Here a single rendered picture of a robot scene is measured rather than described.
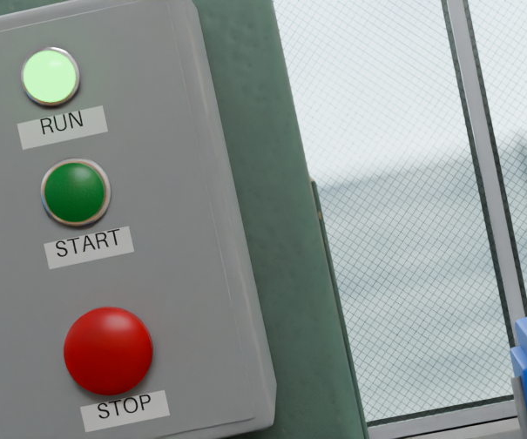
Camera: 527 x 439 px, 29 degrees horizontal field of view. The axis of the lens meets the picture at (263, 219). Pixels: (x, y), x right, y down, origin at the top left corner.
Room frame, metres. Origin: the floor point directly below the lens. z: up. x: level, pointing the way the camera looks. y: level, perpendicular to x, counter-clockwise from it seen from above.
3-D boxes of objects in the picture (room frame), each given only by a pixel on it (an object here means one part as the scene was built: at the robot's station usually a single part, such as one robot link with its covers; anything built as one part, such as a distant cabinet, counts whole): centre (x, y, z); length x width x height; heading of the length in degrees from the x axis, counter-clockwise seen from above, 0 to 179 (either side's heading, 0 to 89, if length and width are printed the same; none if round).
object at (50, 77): (0.35, 0.06, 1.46); 0.02 x 0.01 x 0.02; 88
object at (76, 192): (0.35, 0.06, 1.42); 0.02 x 0.01 x 0.02; 88
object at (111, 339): (0.35, 0.06, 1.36); 0.03 x 0.01 x 0.03; 88
